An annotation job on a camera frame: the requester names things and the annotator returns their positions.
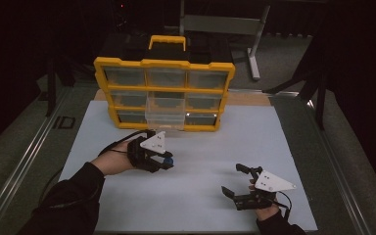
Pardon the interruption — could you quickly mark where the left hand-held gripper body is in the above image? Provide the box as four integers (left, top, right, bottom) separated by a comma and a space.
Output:
126, 129, 167, 173

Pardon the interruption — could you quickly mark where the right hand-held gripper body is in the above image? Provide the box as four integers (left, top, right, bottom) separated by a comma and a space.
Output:
233, 169, 298, 212

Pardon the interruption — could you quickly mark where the clear plastic drawer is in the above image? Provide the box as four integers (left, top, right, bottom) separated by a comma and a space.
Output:
144, 92, 187, 131

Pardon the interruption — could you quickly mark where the yellow drawer organizer cabinet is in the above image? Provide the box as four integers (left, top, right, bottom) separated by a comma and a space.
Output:
93, 32, 237, 133

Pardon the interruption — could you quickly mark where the person's right hand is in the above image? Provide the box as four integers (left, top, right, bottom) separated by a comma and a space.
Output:
248, 177, 281, 222

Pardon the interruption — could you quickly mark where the person's left hand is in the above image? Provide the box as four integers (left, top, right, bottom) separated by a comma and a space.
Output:
90, 140, 136, 177

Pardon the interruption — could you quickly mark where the white table mat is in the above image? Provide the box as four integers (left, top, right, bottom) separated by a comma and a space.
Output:
58, 100, 318, 233

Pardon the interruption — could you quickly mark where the set of clear organizer drawers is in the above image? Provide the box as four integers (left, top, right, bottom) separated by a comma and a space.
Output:
102, 66, 229, 126

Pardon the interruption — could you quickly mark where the black stand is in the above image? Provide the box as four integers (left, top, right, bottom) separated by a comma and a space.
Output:
263, 63, 328, 131
44, 53, 76, 118

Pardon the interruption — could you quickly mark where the grey metal stand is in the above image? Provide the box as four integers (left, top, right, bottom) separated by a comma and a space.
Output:
178, 0, 272, 81

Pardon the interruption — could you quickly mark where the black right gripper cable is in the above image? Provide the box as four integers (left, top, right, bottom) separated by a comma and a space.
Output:
274, 190, 294, 220

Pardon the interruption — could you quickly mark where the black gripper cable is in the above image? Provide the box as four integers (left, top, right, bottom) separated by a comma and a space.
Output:
274, 190, 294, 220
37, 128, 156, 210

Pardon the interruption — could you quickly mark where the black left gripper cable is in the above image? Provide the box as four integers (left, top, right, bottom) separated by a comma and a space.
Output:
37, 128, 156, 210

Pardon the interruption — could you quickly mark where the aluminium rail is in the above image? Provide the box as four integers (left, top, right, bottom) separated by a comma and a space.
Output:
0, 86, 74, 235
305, 97, 376, 235

